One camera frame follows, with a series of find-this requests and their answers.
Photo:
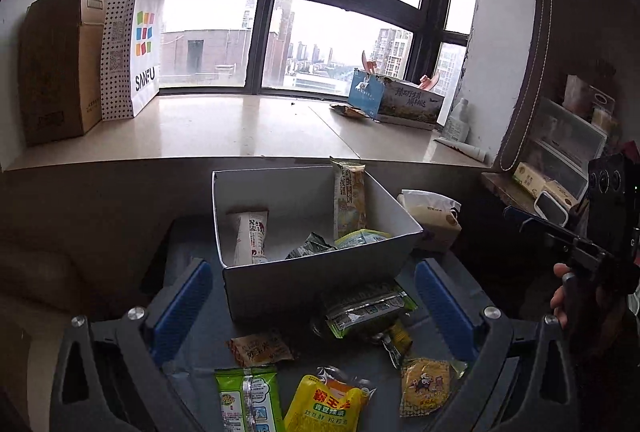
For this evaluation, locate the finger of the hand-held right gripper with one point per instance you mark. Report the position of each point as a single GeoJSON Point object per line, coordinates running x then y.
{"type": "Point", "coordinates": [530, 217]}
{"type": "Point", "coordinates": [555, 239]}

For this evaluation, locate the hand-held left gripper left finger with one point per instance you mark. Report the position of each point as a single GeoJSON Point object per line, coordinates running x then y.
{"type": "Point", "coordinates": [182, 307]}

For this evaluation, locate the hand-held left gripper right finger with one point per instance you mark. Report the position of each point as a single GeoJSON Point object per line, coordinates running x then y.
{"type": "Point", "coordinates": [442, 307]}

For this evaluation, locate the small yellow sachet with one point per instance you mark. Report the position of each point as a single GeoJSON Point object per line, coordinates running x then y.
{"type": "Point", "coordinates": [399, 344]}

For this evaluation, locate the clear green-edged snack packet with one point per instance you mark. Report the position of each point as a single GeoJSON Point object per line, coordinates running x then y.
{"type": "Point", "coordinates": [365, 309]}

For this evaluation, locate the yellow cartoon snack packet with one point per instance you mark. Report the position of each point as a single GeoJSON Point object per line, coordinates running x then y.
{"type": "Point", "coordinates": [425, 387]}

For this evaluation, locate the small brown snack packet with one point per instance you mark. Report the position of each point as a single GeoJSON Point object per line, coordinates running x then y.
{"type": "Point", "coordinates": [260, 348]}

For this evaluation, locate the bright green snack packet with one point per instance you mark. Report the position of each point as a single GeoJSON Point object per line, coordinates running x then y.
{"type": "Point", "coordinates": [247, 399]}

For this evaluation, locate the white cardboard box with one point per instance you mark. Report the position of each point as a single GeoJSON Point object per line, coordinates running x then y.
{"type": "Point", "coordinates": [320, 282]}

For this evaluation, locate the person's right hand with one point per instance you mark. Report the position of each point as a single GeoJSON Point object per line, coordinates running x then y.
{"type": "Point", "coordinates": [560, 297]}

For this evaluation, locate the white framed device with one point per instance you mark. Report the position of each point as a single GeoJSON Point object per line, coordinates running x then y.
{"type": "Point", "coordinates": [550, 208]}

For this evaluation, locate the small beige box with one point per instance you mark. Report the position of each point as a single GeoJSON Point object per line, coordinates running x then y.
{"type": "Point", "coordinates": [560, 193]}

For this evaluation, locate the small yellow-green box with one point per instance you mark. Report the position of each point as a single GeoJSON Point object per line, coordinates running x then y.
{"type": "Point", "coordinates": [529, 176]}

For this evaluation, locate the clear plastic drawer organizer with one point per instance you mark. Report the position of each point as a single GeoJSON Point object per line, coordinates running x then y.
{"type": "Point", "coordinates": [565, 147]}

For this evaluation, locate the cream milk carton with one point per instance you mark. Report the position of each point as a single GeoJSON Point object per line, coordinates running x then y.
{"type": "Point", "coordinates": [435, 222]}

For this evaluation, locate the white tube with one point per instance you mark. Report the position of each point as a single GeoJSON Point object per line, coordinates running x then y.
{"type": "Point", "coordinates": [465, 148]}

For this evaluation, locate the white red snack packet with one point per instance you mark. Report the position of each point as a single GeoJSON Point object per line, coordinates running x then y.
{"type": "Point", "coordinates": [252, 237]}

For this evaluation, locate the pale yellow-green snack packet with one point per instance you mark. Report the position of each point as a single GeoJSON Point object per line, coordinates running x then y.
{"type": "Point", "coordinates": [360, 238]}

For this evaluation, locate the white plastic bottle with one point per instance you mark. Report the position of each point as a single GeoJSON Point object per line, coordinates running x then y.
{"type": "Point", "coordinates": [456, 122]}

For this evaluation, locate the dark green crumpled snack packet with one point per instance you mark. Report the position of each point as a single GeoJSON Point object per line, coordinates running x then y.
{"type": "Point", "coordinates": [307, 247]}

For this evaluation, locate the tall beige biscuit packet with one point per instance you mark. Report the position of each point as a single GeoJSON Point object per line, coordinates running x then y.
{"type": "Point", "coordinates": [349, 202]}

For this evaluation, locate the blue printed carton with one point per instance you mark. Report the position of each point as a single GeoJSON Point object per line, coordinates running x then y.
{"type": "Point", "coordinates": [400, 100]}

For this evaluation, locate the empty torn wrapper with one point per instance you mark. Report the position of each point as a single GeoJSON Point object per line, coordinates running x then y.
{"type": "Point", "coordinates": [349, 111]}

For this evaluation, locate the pink plastic toy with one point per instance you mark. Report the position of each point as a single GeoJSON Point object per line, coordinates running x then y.
{"type": "Point", "coordinates": [369, 62]}

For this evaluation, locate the white dotted shopping bag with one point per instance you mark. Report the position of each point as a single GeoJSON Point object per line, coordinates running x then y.
{"type": "Point", "coordinates": [132, 52]}

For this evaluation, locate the brown cardboard carton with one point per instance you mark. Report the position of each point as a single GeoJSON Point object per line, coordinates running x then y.
{"type": "Point", "coordinates": [52, 67]}

